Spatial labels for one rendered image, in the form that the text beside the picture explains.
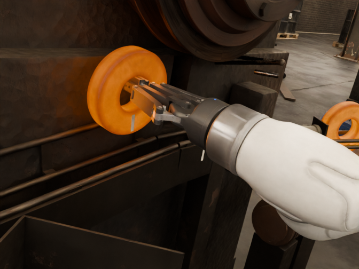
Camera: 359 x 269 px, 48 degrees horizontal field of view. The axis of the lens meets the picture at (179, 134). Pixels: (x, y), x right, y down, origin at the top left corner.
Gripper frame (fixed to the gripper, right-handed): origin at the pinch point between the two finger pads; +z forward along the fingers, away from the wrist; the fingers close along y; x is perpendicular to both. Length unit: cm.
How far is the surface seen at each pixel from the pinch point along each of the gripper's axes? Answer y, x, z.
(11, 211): -22.1, -16.6, -3.7
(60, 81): -9.5, -1.5, 6.6
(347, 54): 871, -90, 264
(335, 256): 121, -84, -19
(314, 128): 62, -14, -11
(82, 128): -5.2, -10.1, 4.9
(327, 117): 64, -10, -12
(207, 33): 11.9, 9.8, -4.4
